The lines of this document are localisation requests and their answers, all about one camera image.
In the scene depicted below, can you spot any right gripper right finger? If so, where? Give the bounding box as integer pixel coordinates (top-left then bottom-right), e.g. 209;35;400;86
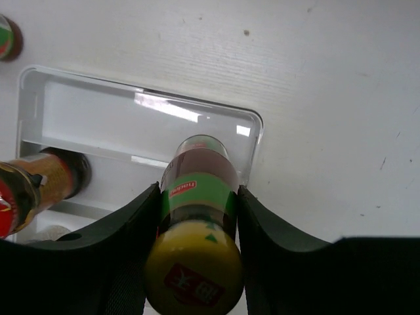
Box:
238;186;419;314

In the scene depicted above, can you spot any red-lid sauce jar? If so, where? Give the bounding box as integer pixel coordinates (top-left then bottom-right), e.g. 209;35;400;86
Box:
1;147;92;239

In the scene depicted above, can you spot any white divided organizer tray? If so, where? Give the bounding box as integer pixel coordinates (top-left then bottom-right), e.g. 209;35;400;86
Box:
12;66;264;243

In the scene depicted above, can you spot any tall sauce bottle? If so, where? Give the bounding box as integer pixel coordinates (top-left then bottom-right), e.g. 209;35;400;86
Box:
144;135;244;314
1;14;24;62

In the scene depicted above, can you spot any white silver-cap shaker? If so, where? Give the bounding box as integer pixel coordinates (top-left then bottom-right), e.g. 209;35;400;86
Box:
26;225;71;243

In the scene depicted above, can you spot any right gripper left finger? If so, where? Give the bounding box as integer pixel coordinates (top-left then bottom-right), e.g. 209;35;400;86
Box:
1;184;161;314

